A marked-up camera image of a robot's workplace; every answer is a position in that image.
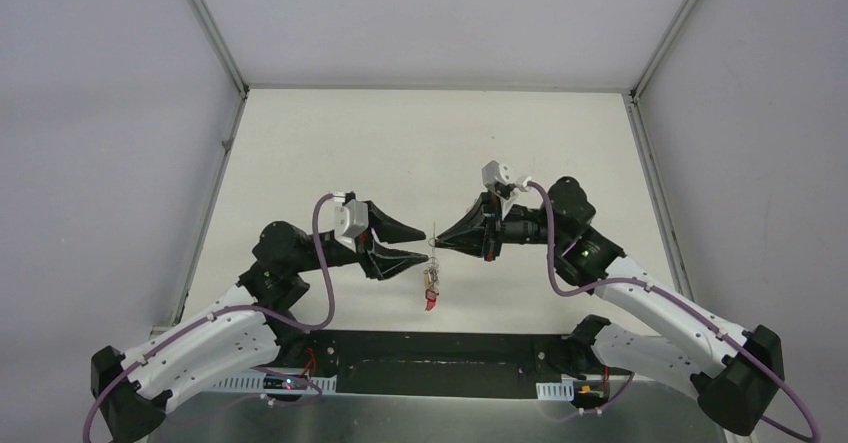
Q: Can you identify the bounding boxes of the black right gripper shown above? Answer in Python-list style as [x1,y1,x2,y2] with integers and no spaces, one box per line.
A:
[434,188,567,262]

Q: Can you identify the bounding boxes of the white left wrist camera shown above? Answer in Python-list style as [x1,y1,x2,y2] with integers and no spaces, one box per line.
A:
[333,193,369,248]

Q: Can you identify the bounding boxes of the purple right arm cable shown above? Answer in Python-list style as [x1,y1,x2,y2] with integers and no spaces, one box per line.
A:
[526,180,823,443]

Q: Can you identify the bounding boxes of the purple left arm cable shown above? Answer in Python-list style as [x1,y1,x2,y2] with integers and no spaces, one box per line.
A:
[82,192,346,443]

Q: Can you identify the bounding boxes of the aluminium frame rails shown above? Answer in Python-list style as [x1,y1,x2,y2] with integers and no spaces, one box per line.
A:
[168,0,690,323]

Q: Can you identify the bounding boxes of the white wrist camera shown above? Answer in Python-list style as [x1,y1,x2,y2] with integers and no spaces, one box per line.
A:
[333,193,369,248]
[481,160,531,198]

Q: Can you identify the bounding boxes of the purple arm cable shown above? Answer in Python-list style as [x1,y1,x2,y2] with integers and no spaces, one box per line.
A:
[526,180,823,443]
[82,192,346,443]

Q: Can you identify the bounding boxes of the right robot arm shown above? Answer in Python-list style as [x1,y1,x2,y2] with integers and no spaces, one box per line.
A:
[435,177,784,436]

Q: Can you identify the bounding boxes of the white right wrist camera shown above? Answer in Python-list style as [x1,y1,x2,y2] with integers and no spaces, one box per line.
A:
[481,160,531,198]

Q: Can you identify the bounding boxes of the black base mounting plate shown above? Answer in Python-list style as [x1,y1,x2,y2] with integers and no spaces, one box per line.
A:
[273,330,604,399]

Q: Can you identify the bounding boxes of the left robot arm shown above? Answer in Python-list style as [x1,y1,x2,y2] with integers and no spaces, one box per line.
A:
[82,192,428,442]

